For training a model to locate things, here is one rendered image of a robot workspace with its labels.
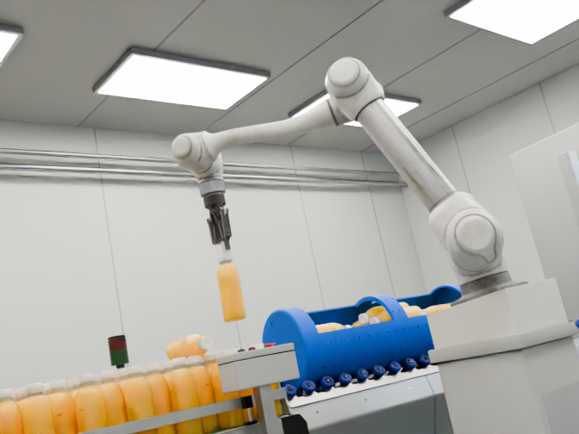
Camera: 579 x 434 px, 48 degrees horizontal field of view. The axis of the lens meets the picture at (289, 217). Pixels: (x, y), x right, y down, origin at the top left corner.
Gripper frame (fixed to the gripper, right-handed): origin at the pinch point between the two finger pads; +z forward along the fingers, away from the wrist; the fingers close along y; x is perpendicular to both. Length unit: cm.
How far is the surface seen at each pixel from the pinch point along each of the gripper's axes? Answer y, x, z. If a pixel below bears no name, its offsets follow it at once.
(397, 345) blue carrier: -12, -55, 43
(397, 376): -10, -53, 53
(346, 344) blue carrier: -13, -32, 39
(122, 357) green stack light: 32, 30, 27
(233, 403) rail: -21, 17, 48
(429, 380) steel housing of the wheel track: -11, -66, 57
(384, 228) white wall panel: 398, -421, -89
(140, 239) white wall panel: 346, -97, -89
